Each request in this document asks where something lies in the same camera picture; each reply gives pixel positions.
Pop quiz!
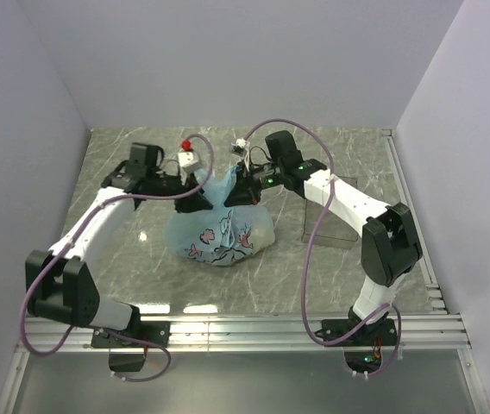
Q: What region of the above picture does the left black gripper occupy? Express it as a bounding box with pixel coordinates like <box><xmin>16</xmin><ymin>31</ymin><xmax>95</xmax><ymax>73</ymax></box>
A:
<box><xmin>147</xmin><ymin>166</ymin><xmax>213</xmax><ymax>213</ymax></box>

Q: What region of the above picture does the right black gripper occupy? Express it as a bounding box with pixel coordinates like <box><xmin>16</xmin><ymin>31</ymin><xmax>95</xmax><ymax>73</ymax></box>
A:
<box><xmin>224</xmin><ymin>160</ymin><xmax>284</xmax><ymax>208</ymax></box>

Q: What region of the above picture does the light blue plastic bag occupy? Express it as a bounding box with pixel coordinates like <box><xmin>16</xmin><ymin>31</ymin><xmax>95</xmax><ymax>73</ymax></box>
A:
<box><xmin>164</xmin><ymin>167</ymin><xmax>275</xmax><ymax>267</ymax></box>

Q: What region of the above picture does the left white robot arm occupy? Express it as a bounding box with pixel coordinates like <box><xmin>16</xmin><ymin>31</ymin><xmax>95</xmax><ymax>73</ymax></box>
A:
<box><xmin>19</xmin><ymin>139</ymin><xmax>209</xmax><ymax>347</ymax></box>

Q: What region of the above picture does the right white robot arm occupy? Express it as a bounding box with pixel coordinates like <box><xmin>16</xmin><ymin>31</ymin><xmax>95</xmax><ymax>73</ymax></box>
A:
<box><xmin>224</xmin><ymin>130</ymin><xmax>423</xmax><ymax>345</ymax></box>

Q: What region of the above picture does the clear plastic fruit tray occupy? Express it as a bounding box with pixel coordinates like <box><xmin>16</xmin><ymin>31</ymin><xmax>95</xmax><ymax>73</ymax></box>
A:
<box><xmin>301</xmin><ymin>199</ymin><xmax>359</xmax><ymax>250</ymax></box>

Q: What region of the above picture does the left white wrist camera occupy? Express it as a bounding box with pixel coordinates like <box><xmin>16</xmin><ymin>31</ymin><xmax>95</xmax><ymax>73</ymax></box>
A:
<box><xmin>177</xmin><ymin>139</ymin><xmax>203</xmax><ymax>184</ymax></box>

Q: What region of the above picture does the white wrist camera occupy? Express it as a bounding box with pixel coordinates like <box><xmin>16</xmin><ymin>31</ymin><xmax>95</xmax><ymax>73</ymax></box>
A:
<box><xmin>177</xmin><ymin>139</ymin><xmax>203</xmax><ymax>184</ymax></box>
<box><xmin>229</xmin><ymin>138</ymin><xmax>250</xmax><ymax>171</ymax></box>

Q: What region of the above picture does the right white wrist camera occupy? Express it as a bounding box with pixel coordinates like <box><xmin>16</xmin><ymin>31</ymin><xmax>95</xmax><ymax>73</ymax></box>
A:
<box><xmin>229</xmin><ymin>138</ymin><xmax>250</xmax><ymax>171</ymax></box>

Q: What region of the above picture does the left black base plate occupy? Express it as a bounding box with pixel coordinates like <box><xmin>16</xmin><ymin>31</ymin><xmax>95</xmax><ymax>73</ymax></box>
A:
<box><xmin>91</xmin><ymin>321</ymin><xmax>171</xmax><ymax>348</ymax></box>

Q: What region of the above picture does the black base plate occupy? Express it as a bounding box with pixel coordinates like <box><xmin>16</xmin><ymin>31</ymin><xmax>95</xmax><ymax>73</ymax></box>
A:
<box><xmin>91</xmin><ymin>321</ymin><xmax>171</xmax><ymax>348</ymax></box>
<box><xmin>316</xmin><ymin>317</ymin><xmax>401</xmax><ymax>347</ymax></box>

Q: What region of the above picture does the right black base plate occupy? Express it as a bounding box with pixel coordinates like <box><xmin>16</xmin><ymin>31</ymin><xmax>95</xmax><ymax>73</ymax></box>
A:
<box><xmin>316</xmin><ymin>317</ymin><xmax>401</xmax><ymax>347</ymax></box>

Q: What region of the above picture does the aluminium mounting rail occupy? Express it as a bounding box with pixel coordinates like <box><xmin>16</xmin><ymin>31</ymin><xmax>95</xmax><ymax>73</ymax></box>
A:
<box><xmin>0</xmin><ymin>129</ymin><xmax>490</xmax><ymax>414</ymax></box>

